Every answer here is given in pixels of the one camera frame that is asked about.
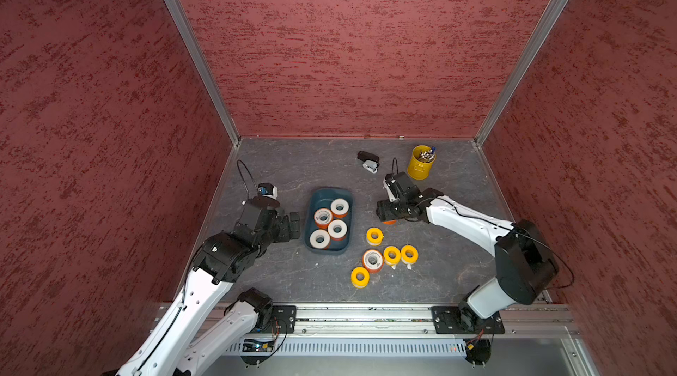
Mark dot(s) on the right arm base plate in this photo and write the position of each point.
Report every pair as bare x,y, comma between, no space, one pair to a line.
447,320

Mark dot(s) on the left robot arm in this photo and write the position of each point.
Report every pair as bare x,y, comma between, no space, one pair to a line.
175,347

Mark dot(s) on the yellow pen cup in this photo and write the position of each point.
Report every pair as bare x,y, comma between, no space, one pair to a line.
421,162

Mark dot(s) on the aluminium front rail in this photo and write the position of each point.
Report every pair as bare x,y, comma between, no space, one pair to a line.
539,321

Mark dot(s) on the teal storage box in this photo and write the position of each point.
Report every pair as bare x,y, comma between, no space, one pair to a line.
322,198

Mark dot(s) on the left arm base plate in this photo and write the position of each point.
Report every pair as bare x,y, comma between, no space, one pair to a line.
280,319

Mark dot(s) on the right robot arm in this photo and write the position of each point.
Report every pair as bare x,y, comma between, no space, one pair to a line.
525,265

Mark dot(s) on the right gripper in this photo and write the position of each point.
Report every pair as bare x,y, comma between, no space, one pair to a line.
384,212

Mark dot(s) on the yellow tape roll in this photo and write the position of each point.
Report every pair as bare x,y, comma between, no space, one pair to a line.
409,254
392,256
360,277
375,236

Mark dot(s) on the black white stapler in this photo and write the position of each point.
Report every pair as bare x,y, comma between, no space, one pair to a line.
369,161

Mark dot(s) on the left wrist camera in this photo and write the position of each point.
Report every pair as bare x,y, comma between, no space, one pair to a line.
268,190

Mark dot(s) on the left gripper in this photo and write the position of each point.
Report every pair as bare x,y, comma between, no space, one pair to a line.
284,235

